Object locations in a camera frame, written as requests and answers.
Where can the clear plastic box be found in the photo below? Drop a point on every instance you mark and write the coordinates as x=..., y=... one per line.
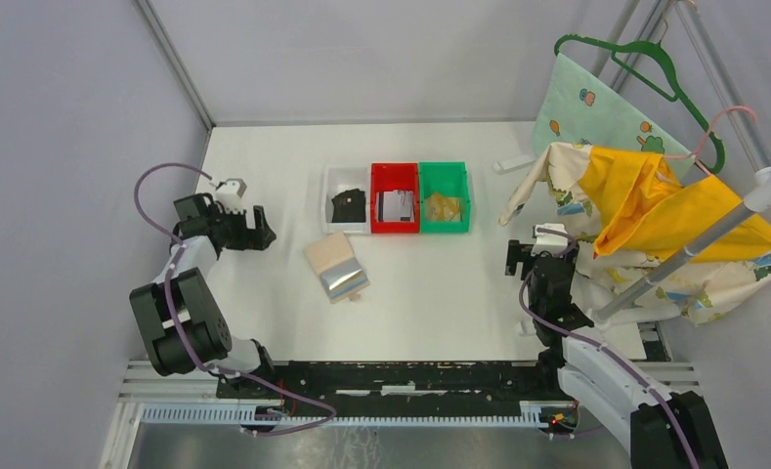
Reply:
x=512, y=164

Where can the white plastic bin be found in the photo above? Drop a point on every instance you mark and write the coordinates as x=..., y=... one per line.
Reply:
x=336, y=179

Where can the green plastic bin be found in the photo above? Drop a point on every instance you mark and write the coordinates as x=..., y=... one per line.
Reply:
x=451, y=179

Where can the red plastic bin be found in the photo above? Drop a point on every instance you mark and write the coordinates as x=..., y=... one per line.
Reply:
x=391, y=176

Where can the yellow cloth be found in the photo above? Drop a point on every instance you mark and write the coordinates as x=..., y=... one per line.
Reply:
x=643, y=206

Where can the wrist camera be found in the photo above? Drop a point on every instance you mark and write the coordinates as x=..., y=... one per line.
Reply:
x=553, y=240
x=229, y=193

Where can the metal rack pole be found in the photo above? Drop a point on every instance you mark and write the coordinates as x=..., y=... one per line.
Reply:
x=756, y=201

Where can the gold card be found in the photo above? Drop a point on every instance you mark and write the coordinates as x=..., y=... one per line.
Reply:
x=442, y=208

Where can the white cards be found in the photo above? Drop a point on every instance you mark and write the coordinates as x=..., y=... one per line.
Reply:
x=395, y=206

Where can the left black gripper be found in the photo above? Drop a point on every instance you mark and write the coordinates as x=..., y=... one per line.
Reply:
x=258, y=238

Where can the dinosaur print cloth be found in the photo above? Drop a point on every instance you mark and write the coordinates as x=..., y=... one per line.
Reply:
x=708, y=287

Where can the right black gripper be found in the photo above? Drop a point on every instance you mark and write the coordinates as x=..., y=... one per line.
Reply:
x=518, y=252

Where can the green patterned cloth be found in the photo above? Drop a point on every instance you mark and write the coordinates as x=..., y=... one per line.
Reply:
x=579, y=108

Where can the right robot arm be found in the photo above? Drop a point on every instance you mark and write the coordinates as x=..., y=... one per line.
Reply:
x=657, y=427

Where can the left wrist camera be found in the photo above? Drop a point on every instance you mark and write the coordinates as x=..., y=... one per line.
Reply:
x=229, y=193

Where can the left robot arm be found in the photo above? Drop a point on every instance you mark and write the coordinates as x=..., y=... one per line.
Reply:
x=180, y=321

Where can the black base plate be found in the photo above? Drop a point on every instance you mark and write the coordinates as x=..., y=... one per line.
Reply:
x=405, y=389

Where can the black cards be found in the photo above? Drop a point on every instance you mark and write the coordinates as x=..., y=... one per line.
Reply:
x=349, y=207

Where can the green clothes hanger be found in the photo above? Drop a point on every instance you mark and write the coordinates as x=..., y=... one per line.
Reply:
x=656, y=53

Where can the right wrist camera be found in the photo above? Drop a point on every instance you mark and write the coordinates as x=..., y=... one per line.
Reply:
x=553, y=240

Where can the beige card holder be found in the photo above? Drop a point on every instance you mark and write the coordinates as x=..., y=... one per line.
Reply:
x=336, y=266

